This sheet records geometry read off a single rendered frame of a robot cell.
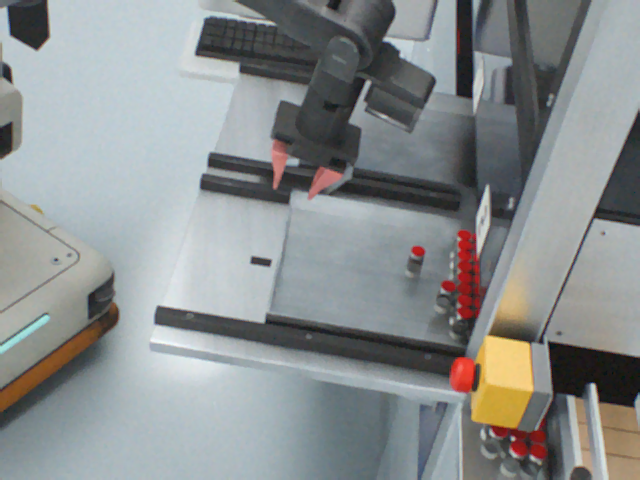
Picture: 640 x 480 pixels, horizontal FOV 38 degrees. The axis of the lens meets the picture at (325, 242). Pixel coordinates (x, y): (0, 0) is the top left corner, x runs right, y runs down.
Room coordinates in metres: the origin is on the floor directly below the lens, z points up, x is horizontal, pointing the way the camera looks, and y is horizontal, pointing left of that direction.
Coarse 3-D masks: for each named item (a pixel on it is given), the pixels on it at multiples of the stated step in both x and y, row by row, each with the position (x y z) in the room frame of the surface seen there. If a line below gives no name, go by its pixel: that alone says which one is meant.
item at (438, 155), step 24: (360, 96) 1.43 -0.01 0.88; (432, 96) 1.43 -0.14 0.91; (456, 96) 1.43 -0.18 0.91; (360, 120) 1.35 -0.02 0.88; (432, 120) 1.39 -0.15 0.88; (456, 120) 1.41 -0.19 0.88; (360, 144) 1.28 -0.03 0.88; (384, 144) 1.30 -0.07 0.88; (408, 144) 1.31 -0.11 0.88; (432, 144) 1.32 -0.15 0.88; (456, 144) 1.33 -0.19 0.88; (312, 168) 1.17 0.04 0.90; (360, 168) 1.17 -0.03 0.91; (384, 168) 1.23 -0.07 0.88; (408, 168) 1.24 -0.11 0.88; (432, 168) 1.25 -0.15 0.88; (456, 168) 1.27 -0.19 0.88; (456, 192) 1.18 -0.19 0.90
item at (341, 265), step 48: (288, 240) 1.01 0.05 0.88; (336, 240) 1.03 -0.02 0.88; (384, 240) 1.05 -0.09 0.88; (432, 240) 1.07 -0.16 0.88; (288, 288) 0.92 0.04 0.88; (336, 288) 0.93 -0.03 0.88; (384, 288) 0.95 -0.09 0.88; (432, 288) 0.97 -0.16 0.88; (384, 336) 0.83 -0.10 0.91; (432, 336) 0.88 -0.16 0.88
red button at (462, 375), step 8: (456, 360) 0.72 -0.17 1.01; (464, 360) 0.72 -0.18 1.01; (472, 360) 0.72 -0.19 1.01; (456, 368) 0.71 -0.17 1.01; (464, 368) 0.71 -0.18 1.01; (472, 368) 0.71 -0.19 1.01; (456, 376) 0.70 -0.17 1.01; (464, 376) 0.70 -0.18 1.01; (472, 376) 0.70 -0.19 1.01; (456, 384) 0.70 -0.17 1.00; (464, 384) 0.70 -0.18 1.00; (464, 392) 0.70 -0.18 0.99
